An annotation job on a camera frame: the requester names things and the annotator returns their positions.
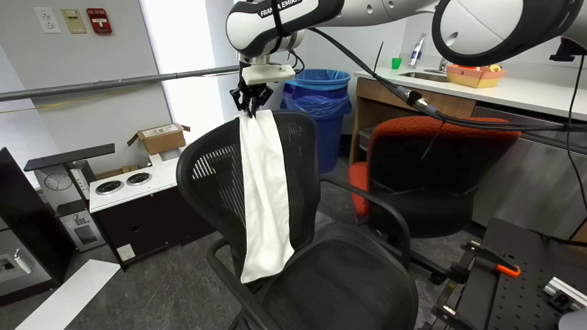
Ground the sink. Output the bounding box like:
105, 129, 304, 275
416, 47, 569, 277
399, 71, 450, 83

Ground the camera on mount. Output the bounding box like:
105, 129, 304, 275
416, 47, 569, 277
549, 37, 587, 62

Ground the white towel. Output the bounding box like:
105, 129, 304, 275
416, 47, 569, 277
238, 109, 295, 284

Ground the orange office chair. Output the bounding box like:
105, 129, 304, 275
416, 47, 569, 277
348, 115, 521, 285

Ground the cardboard box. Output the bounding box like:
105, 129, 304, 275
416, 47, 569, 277
127, 122, 191, 156

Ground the white board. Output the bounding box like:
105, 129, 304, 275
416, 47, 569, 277
14, 259, 121, 330

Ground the red fire alarm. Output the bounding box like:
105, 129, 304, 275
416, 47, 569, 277
86, 7, 113, 35

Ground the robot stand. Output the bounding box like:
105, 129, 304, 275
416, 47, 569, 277
430, 217, 587, 330

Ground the beige wall switch plate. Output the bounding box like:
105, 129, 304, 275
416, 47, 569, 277
61, 8, 88, 34

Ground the orange black clamp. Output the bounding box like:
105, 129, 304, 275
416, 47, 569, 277
462, 240, 522, 279

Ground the black mesh office chair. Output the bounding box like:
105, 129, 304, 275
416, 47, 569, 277
176, 109, 419, 330

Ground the toy stove cabinet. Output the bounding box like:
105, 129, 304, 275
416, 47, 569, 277
89, 150, 217, 269

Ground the toy kitchen unit with clock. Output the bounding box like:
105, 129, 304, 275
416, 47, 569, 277
24, 143, 116, 252

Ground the dark toy cabinet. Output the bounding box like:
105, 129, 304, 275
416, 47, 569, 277
0, 147, 75, 307

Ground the blue trash bin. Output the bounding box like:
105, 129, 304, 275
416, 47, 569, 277
280, 69, 353, 174

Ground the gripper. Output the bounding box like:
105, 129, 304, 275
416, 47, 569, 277
230, 82, 274, 118

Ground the white bottle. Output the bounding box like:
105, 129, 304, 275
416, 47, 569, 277
408, 33, 427, 69

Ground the aluminium rail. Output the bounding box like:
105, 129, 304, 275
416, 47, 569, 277
543, 276, 587, 313

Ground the tap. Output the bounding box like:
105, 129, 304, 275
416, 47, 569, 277
424, 57, 451, 75

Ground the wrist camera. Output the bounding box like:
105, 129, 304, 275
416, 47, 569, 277
241, 64, 296, 86

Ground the white wall socket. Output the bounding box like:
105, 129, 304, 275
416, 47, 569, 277
33, 6, 62, 34

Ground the yellow food basket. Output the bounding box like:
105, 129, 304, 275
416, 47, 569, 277
445, 64, 507, 89

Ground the wooden kitchen counter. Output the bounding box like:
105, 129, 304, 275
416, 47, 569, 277
348, 66, 587, 241

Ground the grey pole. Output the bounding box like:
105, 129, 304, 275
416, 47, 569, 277
0, 65, 242, 103

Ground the flat cardboard piece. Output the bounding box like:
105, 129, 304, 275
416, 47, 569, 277
94, 164, 139, 181

